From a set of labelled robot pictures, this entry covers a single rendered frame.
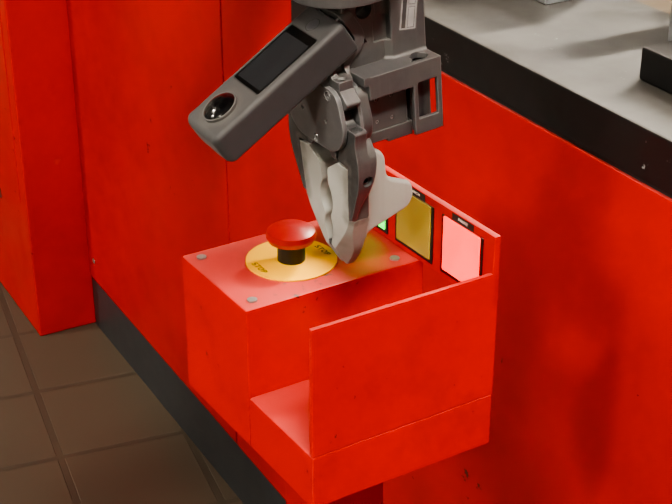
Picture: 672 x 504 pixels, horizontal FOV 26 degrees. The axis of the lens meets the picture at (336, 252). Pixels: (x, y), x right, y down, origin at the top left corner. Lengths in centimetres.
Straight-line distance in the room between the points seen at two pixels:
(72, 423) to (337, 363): 140
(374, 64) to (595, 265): 36
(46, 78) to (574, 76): 134
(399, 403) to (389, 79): 25
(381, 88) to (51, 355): 167
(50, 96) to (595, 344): 138
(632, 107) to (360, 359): 33
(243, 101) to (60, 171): 159
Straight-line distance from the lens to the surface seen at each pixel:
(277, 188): 178
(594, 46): 134
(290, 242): 111
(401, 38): 98
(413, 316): 103
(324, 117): 97
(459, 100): 138
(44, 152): 249
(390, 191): 101
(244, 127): 93
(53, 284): 259
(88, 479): 225
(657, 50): 125
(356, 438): 106
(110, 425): 237
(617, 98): 122
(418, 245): 113
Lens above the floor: 131
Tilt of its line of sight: 27 degrees down
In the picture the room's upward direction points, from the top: straight up
